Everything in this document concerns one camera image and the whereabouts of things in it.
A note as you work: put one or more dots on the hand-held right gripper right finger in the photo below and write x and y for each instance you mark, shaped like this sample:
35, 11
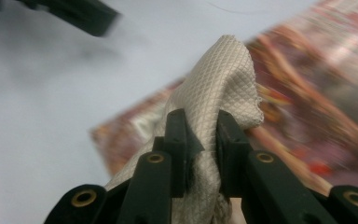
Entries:
231, 155

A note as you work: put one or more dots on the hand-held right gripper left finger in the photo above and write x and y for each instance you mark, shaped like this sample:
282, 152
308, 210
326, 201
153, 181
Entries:
177, 155

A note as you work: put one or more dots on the beige quilted cloth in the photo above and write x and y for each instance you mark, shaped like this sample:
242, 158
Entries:
217, 84

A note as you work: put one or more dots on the glossy magazine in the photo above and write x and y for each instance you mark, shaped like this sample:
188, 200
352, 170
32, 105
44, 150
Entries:
317, 93

